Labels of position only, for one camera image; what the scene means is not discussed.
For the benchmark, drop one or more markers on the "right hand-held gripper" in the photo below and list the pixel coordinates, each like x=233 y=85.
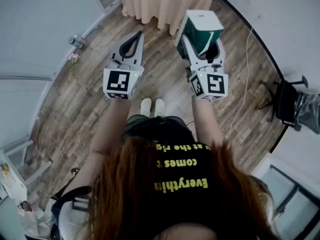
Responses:
x=215 y=84

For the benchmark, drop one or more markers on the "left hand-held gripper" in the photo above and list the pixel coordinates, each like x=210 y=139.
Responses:
x=117 y=82

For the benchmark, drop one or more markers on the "green and white box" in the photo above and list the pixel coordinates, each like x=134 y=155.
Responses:
x=197 y=36

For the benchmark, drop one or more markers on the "person's left forearm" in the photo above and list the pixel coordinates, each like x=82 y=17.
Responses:
x=110 y=124

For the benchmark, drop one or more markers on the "person's right forearm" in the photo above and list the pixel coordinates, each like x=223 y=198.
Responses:
x=206 y=119

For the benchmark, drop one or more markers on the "pink flower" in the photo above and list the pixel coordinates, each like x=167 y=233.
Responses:
x=74 y=57

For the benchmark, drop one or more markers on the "clear plastic bottle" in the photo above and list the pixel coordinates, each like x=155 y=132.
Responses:
x=75 y=41

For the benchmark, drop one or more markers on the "person's white left shoe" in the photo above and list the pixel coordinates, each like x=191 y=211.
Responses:
x=146 y=106

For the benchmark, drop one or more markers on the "person's white shoe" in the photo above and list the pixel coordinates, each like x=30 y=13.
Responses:
x=160 y=107
x=146 y=106

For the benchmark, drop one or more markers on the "round table with checkered cloth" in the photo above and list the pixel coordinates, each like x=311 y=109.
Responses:
x=162 y=4

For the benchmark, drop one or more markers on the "person's white right shoe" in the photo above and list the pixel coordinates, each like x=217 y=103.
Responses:
x=160 y=107

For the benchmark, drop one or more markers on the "dark denim shorts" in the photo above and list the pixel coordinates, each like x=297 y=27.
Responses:
x=150 y=127

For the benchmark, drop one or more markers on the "black office chair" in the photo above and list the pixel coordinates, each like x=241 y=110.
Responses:
x=285 y=104

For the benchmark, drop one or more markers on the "black T-shirt with yellow print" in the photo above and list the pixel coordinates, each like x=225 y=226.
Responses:
x=180 y=174

